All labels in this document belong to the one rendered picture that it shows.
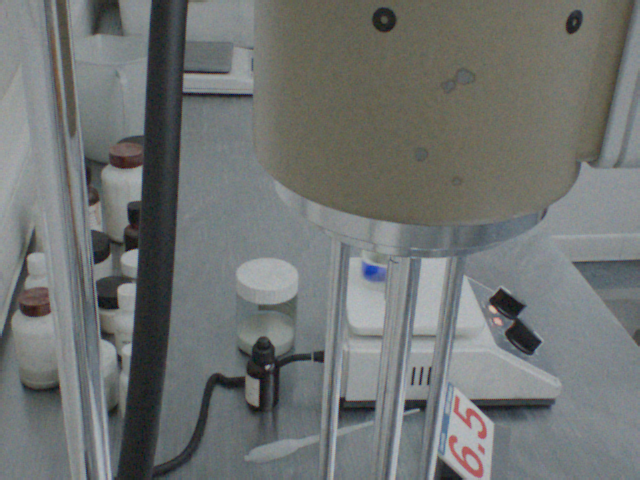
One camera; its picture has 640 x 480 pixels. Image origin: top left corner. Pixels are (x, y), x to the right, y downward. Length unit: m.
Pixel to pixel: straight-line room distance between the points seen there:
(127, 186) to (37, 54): 0.75
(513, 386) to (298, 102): 0.58
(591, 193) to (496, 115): 2.37
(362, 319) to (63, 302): 0.48
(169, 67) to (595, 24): 0.12
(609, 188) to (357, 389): 1.91
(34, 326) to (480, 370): 0.39
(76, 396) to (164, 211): 0.16
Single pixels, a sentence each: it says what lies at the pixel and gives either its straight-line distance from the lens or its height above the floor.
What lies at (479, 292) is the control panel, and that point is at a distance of 0.85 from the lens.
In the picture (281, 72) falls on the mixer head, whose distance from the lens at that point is 0.24.
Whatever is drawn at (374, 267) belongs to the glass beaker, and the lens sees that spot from 0.76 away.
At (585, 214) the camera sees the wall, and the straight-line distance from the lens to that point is 2.61.
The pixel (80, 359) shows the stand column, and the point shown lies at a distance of 0.30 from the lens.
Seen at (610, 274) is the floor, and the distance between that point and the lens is 2.64.
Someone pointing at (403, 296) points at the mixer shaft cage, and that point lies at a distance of 0.27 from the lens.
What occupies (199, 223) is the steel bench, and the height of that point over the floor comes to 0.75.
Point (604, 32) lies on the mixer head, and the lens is 0.24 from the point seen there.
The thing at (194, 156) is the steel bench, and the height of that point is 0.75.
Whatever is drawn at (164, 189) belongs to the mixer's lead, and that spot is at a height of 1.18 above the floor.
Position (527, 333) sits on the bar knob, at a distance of 0.80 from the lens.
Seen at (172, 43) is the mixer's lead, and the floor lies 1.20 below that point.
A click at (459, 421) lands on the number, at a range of 0.74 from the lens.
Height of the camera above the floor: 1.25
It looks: 29 degrees down
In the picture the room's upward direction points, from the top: 3 degrees clockwise
